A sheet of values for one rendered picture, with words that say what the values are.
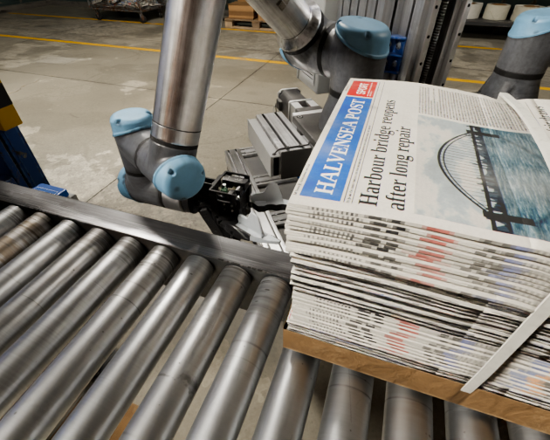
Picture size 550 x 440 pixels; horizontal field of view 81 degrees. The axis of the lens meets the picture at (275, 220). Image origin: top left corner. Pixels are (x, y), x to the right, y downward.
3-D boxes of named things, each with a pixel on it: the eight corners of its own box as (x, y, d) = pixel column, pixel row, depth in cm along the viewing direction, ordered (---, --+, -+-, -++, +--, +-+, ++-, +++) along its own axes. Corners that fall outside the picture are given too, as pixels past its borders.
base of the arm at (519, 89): (463, 98, 97) (476, 62, 90) (502, 92, 100) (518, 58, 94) (504, 118, 86) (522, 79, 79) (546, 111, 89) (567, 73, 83)
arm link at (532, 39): (487, 60, 92) (510, 3, 83) (538, 62, 91) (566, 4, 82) (505, 73, 83) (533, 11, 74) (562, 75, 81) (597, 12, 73)
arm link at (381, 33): (360, 100, 69) (372, 27, 60) (313, 84, 76) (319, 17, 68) (391, 87, 75) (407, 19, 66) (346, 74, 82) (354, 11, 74)
